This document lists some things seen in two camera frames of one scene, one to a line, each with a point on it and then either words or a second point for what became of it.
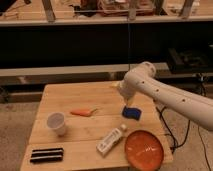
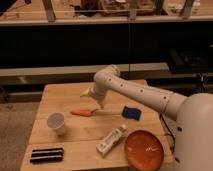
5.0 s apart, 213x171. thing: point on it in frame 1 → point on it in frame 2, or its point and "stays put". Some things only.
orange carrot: (83, 112) stays put
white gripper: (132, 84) → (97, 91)
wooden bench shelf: (72, 71) stays put
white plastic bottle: (109, 139) stays put
